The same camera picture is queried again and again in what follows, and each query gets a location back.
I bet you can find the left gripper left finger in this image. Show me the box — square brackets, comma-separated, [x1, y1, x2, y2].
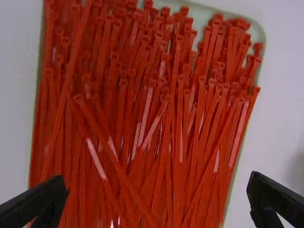
[0, 174, 69, 228]

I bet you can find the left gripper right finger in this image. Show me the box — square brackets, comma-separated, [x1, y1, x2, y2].
[246, 171, 304, 228]

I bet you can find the pale tray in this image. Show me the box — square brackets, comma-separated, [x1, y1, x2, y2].
[28, 0, 268, 228]

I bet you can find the row of orange cable ties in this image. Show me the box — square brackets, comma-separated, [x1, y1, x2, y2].
[28, 0, 262, 228]

